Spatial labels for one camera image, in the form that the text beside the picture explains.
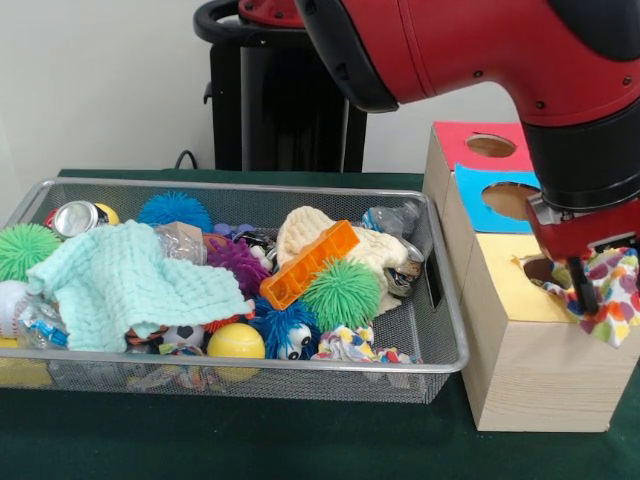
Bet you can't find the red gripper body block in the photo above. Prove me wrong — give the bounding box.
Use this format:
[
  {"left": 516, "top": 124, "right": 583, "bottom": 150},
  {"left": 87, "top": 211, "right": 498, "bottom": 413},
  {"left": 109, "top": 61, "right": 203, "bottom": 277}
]
[{"left": 524, "top": 196, "right": 640, "bottom": 262}]

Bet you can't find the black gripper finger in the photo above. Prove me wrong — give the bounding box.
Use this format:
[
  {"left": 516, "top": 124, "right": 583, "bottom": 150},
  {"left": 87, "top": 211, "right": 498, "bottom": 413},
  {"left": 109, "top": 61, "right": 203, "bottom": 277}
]
[{"left": 567, "top": 255, "right": 600, "bottom": 315}]

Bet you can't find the white polka dot cloth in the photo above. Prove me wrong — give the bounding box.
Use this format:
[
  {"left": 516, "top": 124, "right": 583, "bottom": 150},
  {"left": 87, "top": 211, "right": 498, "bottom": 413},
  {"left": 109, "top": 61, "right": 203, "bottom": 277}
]
[{"left": 542, "top": 247, "right": 640, "bottom": 350}]

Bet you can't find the wooden box with three holes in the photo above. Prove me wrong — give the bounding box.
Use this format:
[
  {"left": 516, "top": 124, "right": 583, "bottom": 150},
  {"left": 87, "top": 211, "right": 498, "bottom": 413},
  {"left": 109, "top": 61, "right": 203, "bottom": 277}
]
[{"left": 422, "top": 120, "right": 640, "bottom": 434}]

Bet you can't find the shallow mesh bin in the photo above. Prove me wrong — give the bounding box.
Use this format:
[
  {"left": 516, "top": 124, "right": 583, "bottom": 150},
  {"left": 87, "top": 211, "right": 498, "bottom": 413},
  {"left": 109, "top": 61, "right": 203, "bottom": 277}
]
[{"left": 0, "top": 177, "right": 471, "bottom": 406}]

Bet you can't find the green spiky rubber ball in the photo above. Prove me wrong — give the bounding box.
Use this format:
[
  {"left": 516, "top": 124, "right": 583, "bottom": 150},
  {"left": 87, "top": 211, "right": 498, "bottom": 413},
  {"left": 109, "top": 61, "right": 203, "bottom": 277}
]
[
  {"left": 0, "top": 222, "right": 62, "bottom": 284},
  {"left": 299, "top": 257, "right": 382, "bottom": 334}
]

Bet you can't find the orange plastic block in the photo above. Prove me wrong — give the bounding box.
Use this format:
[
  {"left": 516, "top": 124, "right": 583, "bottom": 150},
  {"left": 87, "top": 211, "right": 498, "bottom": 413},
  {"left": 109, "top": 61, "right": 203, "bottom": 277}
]
[{"left": 259, "top": 219, "right": 361, "bottom": 311}]

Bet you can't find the cream knitted cloth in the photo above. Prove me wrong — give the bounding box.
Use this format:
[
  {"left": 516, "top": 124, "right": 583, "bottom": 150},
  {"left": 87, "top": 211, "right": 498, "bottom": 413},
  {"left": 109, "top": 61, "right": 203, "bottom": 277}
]
[{"left": 275, "top": 205, "right": 426, "bottom": 316}]

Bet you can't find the blue furry toy with eyes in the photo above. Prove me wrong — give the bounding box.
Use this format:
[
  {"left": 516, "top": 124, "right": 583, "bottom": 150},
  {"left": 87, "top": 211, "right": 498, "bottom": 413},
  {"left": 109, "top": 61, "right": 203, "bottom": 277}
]
[{"left": 249, "top": 297, "right": 322, "bottom": 362}]

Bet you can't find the purple spiky rubber ball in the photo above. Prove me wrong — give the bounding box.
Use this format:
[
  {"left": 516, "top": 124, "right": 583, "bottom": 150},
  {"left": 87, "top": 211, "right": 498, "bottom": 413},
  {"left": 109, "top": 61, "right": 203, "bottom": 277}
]
[{"left": 205, "top": 237, "right": 271, "bottom": 301}]

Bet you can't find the smooth yellow ball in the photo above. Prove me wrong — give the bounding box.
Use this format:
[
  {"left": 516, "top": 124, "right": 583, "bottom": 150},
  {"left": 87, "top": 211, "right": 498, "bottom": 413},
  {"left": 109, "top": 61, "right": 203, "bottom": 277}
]
[{"left": 206, "top": 322, "right": 266, "bottom": 360}]

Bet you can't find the dark green table cloth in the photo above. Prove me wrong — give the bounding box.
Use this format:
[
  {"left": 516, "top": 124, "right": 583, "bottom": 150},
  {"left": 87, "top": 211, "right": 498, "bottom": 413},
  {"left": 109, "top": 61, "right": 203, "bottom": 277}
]
[{"left": 0, "top": 168, "right": 640, "bottom": 480}]

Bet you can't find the blue spiky rubber ball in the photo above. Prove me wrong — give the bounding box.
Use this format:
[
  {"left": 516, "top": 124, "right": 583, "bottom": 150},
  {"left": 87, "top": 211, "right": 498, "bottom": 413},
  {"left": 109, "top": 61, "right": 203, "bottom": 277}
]
[{"left": 137, "top": 190, "right": 214, "bottom": 234}]

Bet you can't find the mint green cloth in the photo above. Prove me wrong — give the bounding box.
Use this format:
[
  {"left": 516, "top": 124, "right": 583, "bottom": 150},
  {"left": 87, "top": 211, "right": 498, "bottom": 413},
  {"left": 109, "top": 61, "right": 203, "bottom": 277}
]
[{"left": 25, "top": 219, "right": 255, "bottom": 354}]

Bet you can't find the crushed silver drink can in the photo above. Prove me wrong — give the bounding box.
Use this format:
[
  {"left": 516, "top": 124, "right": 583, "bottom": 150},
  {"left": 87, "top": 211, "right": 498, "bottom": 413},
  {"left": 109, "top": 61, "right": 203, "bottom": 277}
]
[{"left": 49, "top": 199, "right": 114, "bottom": 240}]

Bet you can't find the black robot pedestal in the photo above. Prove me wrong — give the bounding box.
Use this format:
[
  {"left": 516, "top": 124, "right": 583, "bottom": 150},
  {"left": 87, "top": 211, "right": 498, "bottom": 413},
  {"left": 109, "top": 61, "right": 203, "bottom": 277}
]
[{"left": 192, "top": 0, "right": 370, "bottom": 174}]

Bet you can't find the black cable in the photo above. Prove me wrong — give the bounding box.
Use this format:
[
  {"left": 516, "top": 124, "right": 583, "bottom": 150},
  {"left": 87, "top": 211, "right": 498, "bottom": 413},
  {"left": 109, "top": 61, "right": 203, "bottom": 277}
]
[{"left": 173, "top": 148, "right": 200, "bottom": 171}]

